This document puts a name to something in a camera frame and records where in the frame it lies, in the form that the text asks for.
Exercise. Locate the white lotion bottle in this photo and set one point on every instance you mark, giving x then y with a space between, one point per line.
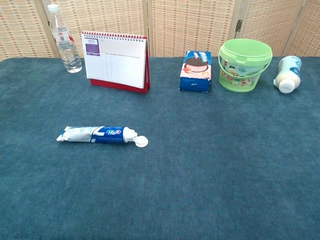
290 70

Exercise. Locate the blue cookie box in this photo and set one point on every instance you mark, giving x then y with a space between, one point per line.
195 72

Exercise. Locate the woven folding screen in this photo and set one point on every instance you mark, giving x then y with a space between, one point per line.
175 25

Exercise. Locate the green plastic bucket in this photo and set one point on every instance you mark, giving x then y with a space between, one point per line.
240 77

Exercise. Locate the blue white toothpaste tube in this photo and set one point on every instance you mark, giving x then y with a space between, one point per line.
107 135

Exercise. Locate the clear plastic water bottle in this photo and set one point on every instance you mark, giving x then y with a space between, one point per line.
67 50

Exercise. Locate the blue table cloth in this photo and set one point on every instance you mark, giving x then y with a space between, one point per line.
175 175

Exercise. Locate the red spiral desk calendar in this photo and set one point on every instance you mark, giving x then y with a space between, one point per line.
115 62

